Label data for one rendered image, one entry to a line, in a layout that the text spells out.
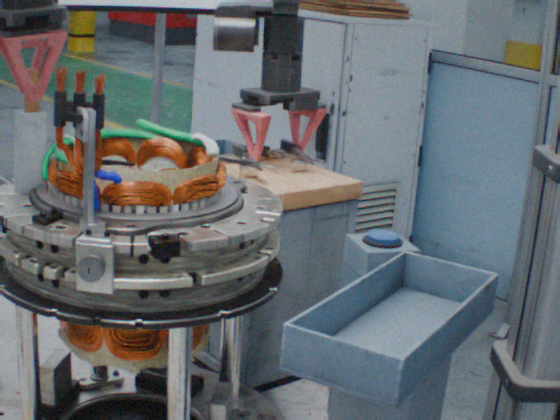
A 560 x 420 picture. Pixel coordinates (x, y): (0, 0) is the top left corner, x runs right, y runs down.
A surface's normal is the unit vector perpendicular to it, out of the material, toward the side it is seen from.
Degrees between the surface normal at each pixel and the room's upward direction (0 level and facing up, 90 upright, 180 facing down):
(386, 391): 90
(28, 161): 90
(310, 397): 0
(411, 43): 91
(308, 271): 90
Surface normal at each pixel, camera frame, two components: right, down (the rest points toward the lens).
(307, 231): 0.65, 0.26
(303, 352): -0.52, 0.20
